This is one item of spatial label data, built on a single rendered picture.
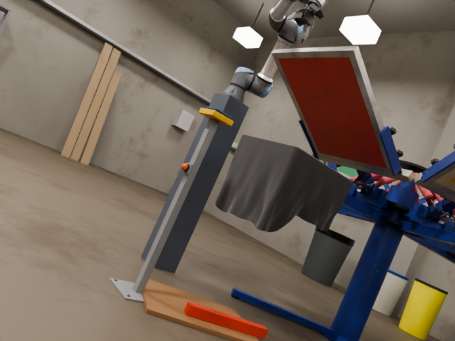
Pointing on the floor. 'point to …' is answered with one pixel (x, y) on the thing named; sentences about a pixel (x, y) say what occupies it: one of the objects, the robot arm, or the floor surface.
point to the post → (129, 289)
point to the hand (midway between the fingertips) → (295, 32)
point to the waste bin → (326, 256)
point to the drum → (422, 308)
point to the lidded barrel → (390, 292)
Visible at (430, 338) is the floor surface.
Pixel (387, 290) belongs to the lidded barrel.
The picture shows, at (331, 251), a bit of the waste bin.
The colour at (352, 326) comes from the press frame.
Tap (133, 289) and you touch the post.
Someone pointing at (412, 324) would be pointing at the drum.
